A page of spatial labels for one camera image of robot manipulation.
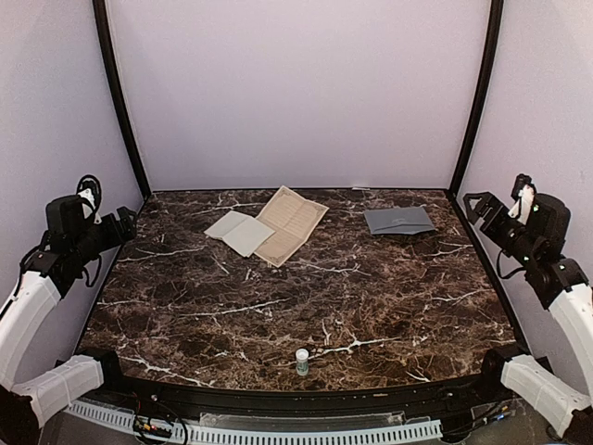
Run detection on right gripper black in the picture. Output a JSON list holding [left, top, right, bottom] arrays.
[[463, 192, 539, 267]]

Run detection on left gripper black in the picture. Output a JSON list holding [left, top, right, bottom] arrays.
[[72, 207, 137, 264]]

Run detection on beige letter paper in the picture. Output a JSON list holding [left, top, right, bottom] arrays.
[[205, 210, 275, 258]]

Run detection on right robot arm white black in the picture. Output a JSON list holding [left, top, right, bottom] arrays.
[[463, 174, 592, 444]]

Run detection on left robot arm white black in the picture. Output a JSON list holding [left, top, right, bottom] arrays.
[[1, 174, 137, 444]]

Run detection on grey envelope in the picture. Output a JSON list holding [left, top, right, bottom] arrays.
[[363, 207, 435, 235]]

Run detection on beige lined letter sheet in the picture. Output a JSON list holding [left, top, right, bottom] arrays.
[[255, 185, 329, 268]]

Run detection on small electronics board with leds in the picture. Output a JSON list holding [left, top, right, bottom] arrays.
[[132, 418, 171, 439]]

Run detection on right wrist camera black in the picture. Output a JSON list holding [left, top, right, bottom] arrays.
[[511, 173, 536, 203]]

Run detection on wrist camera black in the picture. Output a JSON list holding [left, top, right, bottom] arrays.
[[511, 173, 536, 203], [76, 174, 102, 210]]

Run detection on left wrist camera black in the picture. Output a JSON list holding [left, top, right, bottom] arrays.
[[76, 174, 102, 210]]

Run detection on black front table rail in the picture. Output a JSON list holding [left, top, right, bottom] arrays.
[[85, 375, 515, 420]]

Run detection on black right frame post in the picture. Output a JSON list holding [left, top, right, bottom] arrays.
[[448, 0, 504, 197]]

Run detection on black frame post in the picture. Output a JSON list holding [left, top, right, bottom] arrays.
[[92, 0, 152, 201], [448, 0, 504, 197]]

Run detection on black left frame post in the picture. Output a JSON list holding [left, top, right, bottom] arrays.
[[92, 0, 152, 201]]

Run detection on white slotted cable duct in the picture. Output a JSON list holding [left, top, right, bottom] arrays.
[[66, 401, 443, 444]]

